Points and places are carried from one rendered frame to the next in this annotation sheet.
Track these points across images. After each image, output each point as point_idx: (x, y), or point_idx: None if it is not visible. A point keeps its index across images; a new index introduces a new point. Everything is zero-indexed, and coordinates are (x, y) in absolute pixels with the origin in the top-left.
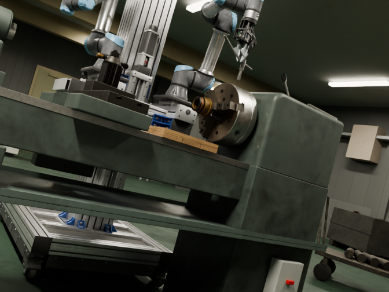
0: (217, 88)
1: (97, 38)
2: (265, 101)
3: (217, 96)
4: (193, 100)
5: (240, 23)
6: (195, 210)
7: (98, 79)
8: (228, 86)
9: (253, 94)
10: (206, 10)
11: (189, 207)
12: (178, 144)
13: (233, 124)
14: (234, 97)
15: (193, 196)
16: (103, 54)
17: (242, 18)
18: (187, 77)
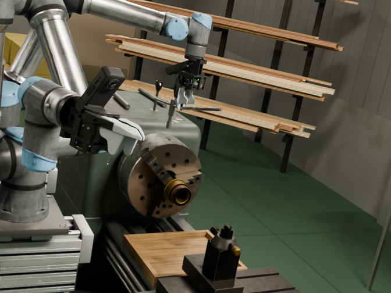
0: (159, 151)
1: (4, 155)
2: (188, 142)
3: (160, 161)
4: (176, 193)
5: (199, 68)
6: (98, 285)
7: (219, 275)
8: (178, 147)
9: (165, 132)
10: (101, 14)
11: (84, 286)
12: None
13: (196, 193)
14: (192, 162)
15: (86, 271)
16: (38, 186)
17: (201, 62)
18: (20, 109)
